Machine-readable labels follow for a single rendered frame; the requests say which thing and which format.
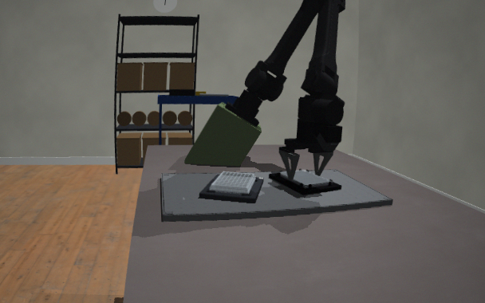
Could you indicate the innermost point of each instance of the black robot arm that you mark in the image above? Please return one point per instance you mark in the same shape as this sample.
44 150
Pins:
321 82

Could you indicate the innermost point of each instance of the white multi-well plate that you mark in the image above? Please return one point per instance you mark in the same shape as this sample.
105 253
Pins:
233 182

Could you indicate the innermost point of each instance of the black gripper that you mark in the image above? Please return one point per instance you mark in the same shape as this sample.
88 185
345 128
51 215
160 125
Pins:
294 144

